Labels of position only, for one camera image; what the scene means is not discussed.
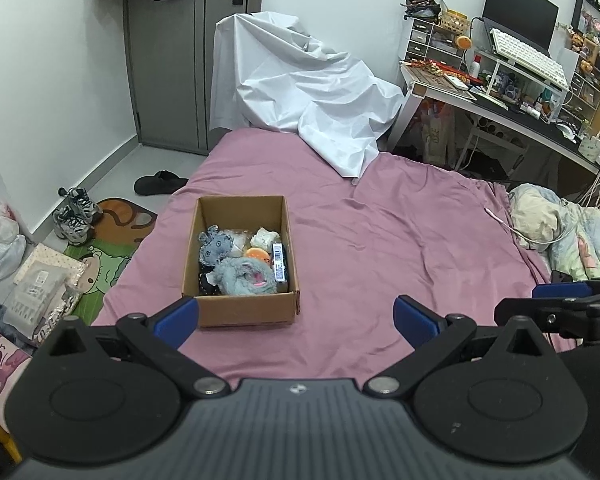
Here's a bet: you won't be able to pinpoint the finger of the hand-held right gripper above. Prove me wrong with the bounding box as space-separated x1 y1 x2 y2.
494 297 590 337
531 276 600 303

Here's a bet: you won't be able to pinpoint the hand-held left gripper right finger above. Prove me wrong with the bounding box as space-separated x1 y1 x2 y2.
362 295 561 401

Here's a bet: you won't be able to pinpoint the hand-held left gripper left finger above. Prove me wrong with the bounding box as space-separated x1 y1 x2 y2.
31 296 232 401

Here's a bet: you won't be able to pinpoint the small black item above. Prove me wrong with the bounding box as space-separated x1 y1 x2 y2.
198 269 222 297

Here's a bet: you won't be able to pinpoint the brown cardboard box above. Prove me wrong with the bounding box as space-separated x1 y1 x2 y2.
181 195 301 329

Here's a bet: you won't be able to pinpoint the grey-blue fluffy plush toy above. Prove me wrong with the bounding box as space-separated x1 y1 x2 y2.
215 256 277 297

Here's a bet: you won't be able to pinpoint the denim blue plush toy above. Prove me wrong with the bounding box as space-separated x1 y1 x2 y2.
198 225 234 267

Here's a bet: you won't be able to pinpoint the blue tissue packet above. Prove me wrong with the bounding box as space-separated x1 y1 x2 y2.
271 242 288 282

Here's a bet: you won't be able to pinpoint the cream soft item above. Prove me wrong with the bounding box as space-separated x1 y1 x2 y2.
251 227 282 252

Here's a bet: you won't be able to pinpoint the floral comforter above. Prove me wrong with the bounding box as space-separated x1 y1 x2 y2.
508 183 600 282

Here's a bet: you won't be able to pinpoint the cartoon floor mat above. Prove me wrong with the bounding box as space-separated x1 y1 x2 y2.
62 198 159 307

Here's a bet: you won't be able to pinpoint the black slipper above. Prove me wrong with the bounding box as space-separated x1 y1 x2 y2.
157 170 190 191
133 174 171 197

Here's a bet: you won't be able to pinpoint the patterned plastic packages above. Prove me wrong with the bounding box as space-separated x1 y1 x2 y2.
4 242 87 347

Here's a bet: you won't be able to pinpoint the small white tote bag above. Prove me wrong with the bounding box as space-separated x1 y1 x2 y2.
577 132 600 164

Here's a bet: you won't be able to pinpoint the white desk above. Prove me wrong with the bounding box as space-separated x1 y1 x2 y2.
399 62 600 182

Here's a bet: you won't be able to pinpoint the pink cartoon cushion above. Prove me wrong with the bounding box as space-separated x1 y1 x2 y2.
0 327 34 419

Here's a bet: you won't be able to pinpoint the printed shopping bag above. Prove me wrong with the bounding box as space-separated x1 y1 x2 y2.
419 102 456 164

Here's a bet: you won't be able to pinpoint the white plastic bags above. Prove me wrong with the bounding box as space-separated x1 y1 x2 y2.
0 199 27 284

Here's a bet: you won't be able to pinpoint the white monitor riser shelf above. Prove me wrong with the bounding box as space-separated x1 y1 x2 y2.
472 50 572 124

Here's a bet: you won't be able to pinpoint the white keyboard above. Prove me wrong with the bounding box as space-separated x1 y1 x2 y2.
489 27 571 92

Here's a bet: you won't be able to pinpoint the wooden desk tray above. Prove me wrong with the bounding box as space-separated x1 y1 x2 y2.
409 64 472 92

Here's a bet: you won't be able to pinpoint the grey door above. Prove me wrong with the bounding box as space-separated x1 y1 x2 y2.
122 0 266 156

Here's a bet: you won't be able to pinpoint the white cover sheet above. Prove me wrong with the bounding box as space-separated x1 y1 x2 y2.
209 11 406 187

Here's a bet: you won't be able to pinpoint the clear drawer organizer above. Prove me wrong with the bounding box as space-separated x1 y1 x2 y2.
406 15 462 62

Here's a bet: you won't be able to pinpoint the black monitor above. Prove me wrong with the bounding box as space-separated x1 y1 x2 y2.
481 0 560 57

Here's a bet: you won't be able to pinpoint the wicker basket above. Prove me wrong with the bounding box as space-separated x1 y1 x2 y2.
438 9 469 34

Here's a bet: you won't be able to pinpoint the white charging cable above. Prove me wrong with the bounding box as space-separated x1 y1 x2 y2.
484 207 567 249

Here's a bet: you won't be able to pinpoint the black picture frame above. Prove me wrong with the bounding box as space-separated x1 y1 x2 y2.
571 0 600 37

